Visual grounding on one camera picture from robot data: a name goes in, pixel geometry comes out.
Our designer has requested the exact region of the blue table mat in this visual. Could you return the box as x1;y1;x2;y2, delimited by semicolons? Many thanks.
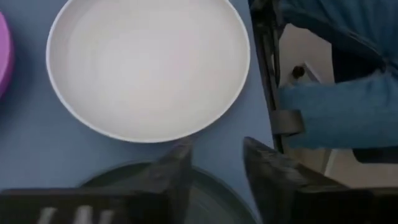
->
0;0;276;224

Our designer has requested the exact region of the person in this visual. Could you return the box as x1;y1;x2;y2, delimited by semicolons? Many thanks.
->
278;0;398;151

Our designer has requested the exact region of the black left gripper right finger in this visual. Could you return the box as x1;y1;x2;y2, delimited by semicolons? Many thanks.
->
242;136;352;224

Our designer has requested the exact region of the grey metal bracket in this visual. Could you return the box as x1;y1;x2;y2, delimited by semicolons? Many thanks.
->
269;108;306;136

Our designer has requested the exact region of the black metal table frame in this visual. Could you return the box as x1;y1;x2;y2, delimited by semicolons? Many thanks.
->
248;0;285;154

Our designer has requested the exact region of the purple round plate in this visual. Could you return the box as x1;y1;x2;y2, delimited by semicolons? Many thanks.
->
0;11;15;99

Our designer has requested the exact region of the white round plate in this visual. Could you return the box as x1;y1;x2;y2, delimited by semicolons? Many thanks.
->
45;0;251;144

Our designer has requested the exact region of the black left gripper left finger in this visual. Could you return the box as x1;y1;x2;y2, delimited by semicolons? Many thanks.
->
124;136;195;224

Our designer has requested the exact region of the dark green round plate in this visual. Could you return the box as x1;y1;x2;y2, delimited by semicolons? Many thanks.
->
77;161;261;224

